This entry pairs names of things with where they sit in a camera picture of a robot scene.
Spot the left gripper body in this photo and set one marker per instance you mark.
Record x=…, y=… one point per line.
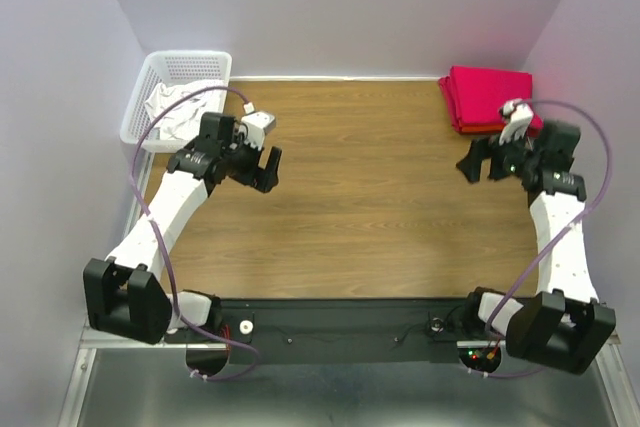
x=243, y=164

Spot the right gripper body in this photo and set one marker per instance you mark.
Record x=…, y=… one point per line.
x=509, y=159

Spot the pink red t-shirt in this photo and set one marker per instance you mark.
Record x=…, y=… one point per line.
x=481, y=92

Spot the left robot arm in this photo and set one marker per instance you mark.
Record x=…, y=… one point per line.
x=123, y=292

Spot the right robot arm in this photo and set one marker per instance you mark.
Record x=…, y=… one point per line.
x=564, y=325

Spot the folded orange t-shirt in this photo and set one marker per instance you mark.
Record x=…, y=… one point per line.
x=481, y=129

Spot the white crumpled t-shirt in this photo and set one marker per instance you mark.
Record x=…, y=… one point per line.
x=182, y=122

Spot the folded dark red t-shirt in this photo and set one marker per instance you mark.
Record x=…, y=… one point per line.
x=447, y=89

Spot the white plastic basket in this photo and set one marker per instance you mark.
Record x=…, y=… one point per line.
x=170, y=67

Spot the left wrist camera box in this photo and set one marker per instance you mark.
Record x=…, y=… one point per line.
x=257, y=125

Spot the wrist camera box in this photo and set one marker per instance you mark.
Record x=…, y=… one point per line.
x=517, y=116
x=257, y=125

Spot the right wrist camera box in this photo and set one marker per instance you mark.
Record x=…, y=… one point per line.
x=517, y=116

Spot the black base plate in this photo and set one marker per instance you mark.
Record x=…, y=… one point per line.
x=383, y=330

